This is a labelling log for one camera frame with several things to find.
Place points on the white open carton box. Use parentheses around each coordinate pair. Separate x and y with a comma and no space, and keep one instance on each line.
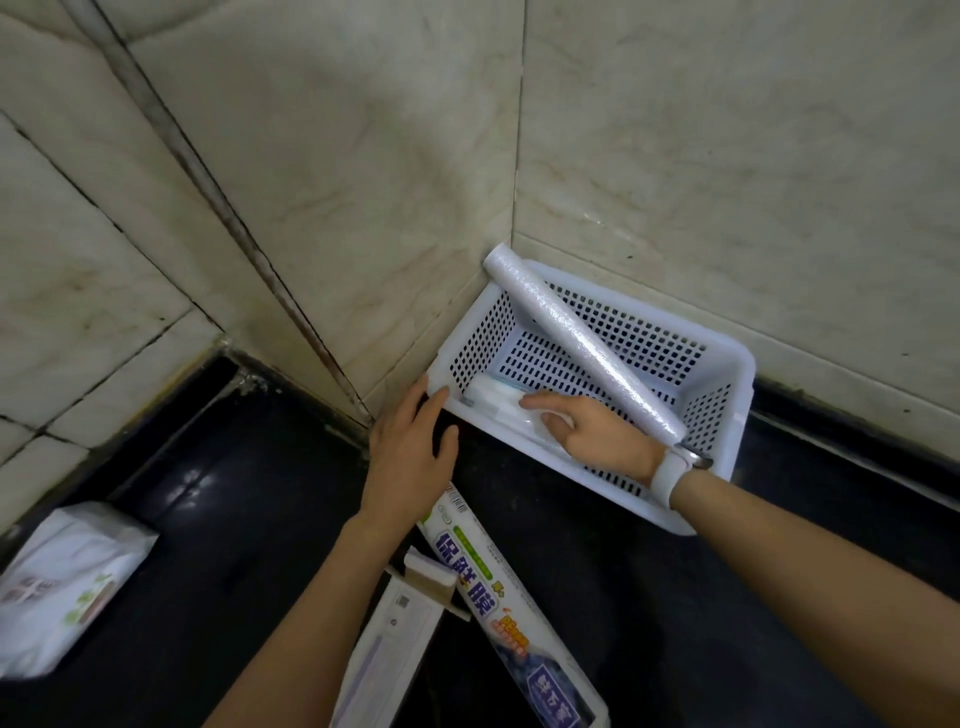
(390,652)

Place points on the person's left hand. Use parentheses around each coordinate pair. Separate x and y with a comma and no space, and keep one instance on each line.
(401,465)

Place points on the white wristwatch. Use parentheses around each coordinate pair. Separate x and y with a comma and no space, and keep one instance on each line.
(669,476)

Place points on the white tissue packet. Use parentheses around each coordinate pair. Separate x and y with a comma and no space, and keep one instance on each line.
(64,585)

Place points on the person's left middle finger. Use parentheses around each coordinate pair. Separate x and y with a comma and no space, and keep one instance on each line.
(414,394)

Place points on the person's right forearm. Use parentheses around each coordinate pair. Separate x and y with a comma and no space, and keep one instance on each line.
(817,592)

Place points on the person's left forearm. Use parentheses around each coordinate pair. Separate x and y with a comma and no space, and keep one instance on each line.
(315,637)

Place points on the person's right thumb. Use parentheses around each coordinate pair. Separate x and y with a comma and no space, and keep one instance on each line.
(555,430)

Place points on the white perforated plastic basket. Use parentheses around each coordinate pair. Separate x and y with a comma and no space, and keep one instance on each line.
(675,375)

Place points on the printed cling film box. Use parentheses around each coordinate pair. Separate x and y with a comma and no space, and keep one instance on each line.
(499,607)

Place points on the person's left thumb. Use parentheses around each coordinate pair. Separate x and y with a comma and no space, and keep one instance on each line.
(449,448)

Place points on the person's right hand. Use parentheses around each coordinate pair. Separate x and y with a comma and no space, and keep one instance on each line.
(604,439)

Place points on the white plastic film roll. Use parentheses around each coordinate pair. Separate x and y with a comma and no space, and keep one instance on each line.
(581,337)

